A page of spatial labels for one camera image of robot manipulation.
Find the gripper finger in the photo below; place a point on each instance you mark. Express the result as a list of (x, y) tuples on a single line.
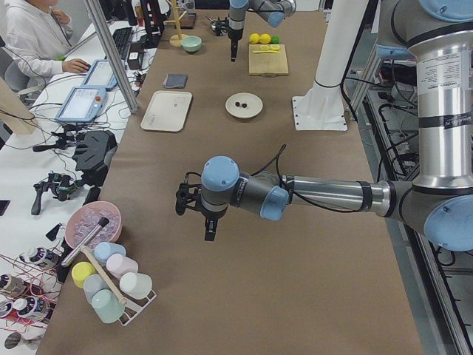
[(234, 50), (210, 228)]

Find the pink cup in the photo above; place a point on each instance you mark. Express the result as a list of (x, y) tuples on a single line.
[(118, 265)]

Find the black keyboard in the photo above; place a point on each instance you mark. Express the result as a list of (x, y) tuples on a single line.
[(122, 39)]

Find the wooden mug tree stand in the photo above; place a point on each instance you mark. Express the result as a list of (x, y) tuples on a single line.
[(178, 13)]

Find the black stand mount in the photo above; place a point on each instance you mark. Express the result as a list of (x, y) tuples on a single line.
[(93, 156)]

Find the near teach pendant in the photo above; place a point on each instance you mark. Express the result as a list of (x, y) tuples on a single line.
[(82, 105)]

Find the steel muddler tool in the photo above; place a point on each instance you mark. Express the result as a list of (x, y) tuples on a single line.
[(67, 260)]

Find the blue cup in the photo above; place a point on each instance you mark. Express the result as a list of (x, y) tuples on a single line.
[(104, 250)]

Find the far teach pendant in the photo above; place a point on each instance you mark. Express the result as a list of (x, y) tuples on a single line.
[(100, 74)]

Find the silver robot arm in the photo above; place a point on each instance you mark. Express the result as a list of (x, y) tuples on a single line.
[(273, 12), (438, 202)]

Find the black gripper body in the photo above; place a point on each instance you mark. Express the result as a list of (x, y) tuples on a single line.
[(234, 32), (211, 217)]

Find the grey folded cloth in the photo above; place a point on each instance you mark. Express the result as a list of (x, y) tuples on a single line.
[(175, 81)]

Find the mint cup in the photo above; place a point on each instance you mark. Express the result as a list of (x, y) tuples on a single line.
[(107, 306)]

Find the white cup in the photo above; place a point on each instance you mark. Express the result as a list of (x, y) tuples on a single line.
[(136, 285)]

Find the person in white hoodie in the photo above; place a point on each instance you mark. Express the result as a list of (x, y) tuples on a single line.
[(39, 35)]

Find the pink bowl with ice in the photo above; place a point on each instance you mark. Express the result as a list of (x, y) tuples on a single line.
[(87, 217)]

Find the teach pendant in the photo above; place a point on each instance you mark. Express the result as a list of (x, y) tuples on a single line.
[(82, 105), (100, 74)]

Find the bamboo cutting board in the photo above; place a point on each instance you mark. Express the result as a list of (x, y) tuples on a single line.
[(267, 64)]

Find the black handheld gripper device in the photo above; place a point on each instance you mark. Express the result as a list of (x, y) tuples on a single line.
[(62, 187)]

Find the yellow lemon near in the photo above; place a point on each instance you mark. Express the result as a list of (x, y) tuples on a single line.
[(265, 38)]

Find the round cream plate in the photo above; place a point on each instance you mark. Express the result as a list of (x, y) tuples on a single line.
[(255, 105)]

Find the steel scoop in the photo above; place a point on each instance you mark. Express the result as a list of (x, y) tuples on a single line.
[(212, 24)]

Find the aluminium frame post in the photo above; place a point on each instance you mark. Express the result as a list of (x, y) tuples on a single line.
[(95, 12)]

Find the mint green bowl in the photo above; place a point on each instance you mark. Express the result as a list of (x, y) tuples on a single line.
[(191, 43)]

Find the yellow lemon far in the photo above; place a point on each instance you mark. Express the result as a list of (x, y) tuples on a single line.
[(254, 38)]

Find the white cup rack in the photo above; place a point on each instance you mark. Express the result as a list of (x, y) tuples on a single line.
[(133, 308)]

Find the yellow lemon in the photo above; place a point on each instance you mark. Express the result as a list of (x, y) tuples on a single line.
[(265, 38), (254, 38)]

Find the cream rabbit tray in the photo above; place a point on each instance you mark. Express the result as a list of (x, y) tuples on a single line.
[(167, 111)]

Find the grey cup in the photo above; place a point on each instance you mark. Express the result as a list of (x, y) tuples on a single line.
[(92, 285)]

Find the yellow cup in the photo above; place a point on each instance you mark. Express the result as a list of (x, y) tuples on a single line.
[(81, 271)]

